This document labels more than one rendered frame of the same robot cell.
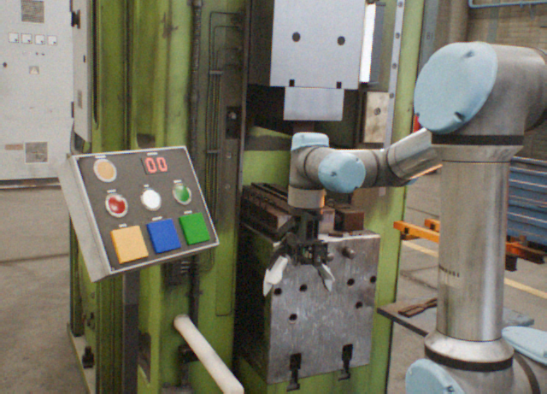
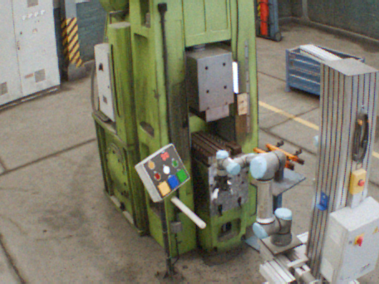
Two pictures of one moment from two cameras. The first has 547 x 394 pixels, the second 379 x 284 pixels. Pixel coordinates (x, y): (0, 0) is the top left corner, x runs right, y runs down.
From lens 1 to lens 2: 2.05 m
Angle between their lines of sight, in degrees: 15
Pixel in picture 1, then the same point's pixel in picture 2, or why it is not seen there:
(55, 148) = (49, 70)
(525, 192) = not seen: hidden behind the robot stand
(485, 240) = (267, 198)
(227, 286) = (189, 183)
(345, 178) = (234, 171)
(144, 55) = (140, 90)
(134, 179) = (159, 164)
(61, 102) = (49, 43)
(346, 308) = (238, 184)
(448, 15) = not seen: outside the picture
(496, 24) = not seen: outside the picture
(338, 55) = (224, 92)
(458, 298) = (262, 210)
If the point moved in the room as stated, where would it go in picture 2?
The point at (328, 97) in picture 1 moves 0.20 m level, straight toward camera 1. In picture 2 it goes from (223, 109) to (223, 119)
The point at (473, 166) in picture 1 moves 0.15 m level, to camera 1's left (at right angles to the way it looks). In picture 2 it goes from (263, 184) to (237, 187)
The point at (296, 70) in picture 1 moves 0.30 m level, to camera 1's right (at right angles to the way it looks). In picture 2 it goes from (209, 103) to (249, 100)
